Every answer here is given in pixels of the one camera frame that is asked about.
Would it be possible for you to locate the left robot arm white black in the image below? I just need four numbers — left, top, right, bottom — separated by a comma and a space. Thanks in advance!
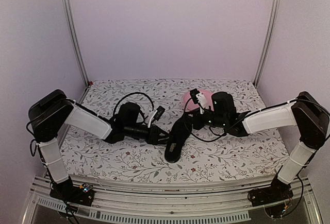
26, 90, 169, 200

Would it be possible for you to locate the black shoelace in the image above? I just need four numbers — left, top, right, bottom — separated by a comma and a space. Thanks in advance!
159, 97, 202, 142

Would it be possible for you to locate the left aluminium frame post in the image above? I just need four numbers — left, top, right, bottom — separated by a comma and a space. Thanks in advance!
62, 0, 90, 88

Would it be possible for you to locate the aluminium frame post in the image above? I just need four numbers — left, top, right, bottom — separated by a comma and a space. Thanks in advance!
253, 0, 281, 88
62, 0, 90, 88

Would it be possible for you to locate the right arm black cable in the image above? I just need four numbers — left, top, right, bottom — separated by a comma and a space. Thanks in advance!
190, 126, 233, 142

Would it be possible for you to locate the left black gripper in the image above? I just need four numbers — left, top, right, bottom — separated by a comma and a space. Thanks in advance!
125, 124, 174, 146

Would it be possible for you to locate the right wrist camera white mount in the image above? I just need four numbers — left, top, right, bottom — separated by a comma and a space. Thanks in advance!
189, 89, 208, 109

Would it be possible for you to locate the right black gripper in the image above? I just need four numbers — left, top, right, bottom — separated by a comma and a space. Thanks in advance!
185, 107, 227, 130

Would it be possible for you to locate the pink plate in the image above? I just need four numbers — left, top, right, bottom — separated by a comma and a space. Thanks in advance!
183, 89, 213, 112

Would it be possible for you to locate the black shoe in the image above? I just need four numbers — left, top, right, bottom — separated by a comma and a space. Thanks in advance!
164, 117, 192, 163

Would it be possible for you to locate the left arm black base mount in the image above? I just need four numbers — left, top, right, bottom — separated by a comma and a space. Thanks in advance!
49, 182, 95, 206

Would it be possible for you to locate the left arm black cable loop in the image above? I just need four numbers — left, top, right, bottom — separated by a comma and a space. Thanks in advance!
113, 92, 155, 122

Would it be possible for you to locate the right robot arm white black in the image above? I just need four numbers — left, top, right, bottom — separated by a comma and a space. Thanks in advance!
189, 89, 329, 201

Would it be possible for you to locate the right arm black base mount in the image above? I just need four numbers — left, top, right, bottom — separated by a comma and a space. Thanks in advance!
247, 183, 293, 206

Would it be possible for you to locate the right aluminium frame post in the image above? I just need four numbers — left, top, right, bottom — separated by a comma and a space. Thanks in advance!
253, 0, 281, 88

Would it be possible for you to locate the floral patterned table mat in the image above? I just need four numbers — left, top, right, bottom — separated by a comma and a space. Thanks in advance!
61, 79, 288, 184

